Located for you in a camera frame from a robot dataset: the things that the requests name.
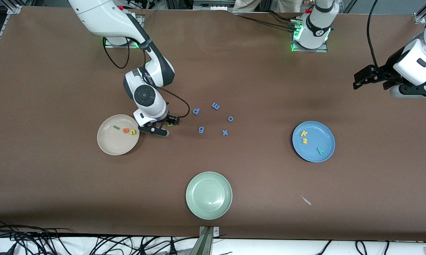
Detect beige brown plate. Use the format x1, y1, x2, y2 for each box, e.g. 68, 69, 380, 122
97, 114, 140, 156

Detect blue plate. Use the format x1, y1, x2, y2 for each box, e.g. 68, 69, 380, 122
292, 121, 336, 163

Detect pale green plate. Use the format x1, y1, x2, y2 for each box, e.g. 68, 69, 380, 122
185, 171, 233, 220

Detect brown table mat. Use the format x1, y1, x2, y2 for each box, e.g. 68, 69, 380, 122
0, 6, 426, 242

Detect grey metal box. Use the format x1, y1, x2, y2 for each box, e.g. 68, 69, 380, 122
193, 0, 235, 11

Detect person in beige trousers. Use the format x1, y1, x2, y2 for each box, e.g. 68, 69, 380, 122
232, 0, 304, 13

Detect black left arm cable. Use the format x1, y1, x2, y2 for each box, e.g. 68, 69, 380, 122
367, 0, 380, 69

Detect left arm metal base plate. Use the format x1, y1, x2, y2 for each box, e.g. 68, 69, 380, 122
291, 19, 328, 53

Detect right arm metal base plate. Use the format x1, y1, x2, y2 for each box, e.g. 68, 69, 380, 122
104, 35, 143, 48

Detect metal table bracket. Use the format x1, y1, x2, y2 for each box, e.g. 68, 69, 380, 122
198, 226, 220, 255

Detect tangled black cables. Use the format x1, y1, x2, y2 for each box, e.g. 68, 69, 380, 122
0, 219, 199, 255

